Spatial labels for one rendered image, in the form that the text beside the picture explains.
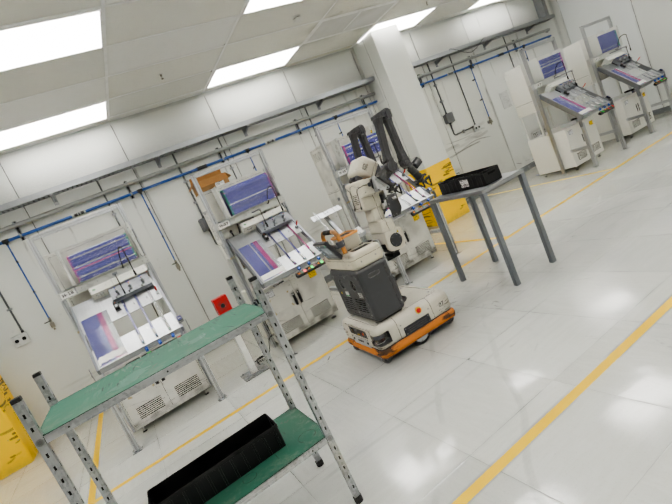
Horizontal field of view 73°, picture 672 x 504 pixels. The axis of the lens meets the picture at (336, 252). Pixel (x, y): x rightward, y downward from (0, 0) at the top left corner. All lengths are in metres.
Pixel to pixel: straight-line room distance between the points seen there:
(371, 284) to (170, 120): 3.91
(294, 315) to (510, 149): 5.73
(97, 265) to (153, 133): 2.30
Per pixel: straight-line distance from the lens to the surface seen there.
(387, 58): 7.09
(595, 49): 8.77
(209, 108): 6.36
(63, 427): 1.85
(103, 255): 4.39
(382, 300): 3.16
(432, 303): 3.33
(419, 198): 5.01
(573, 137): 7.52
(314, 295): 4.63
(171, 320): 4.06
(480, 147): 8.48
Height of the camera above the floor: 1.33
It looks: 9 degrees down
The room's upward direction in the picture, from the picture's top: 24 degrees counter-clockwise
